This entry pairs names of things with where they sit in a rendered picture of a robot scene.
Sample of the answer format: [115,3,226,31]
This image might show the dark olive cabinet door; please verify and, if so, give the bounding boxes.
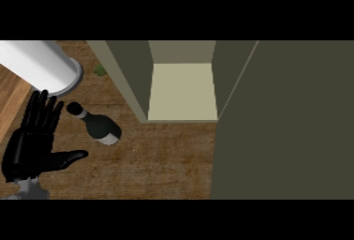
[209,40,354,201]

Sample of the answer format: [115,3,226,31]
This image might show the white cylindrical container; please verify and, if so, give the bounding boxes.
[0,40,85,98]

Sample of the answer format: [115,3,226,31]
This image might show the small green vegetable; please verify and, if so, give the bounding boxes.
[93,64,108,77]

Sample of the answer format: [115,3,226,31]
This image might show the dark green wine bottle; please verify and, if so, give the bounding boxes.
[65,101,122,146]

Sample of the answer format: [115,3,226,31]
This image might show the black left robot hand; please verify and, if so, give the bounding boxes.
[0,89,90,184]

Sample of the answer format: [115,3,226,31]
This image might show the olive green cabinet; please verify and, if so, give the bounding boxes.
[85,40,259,124]

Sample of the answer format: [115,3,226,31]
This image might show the light wooden board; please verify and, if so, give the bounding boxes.
[0,64,34,143]

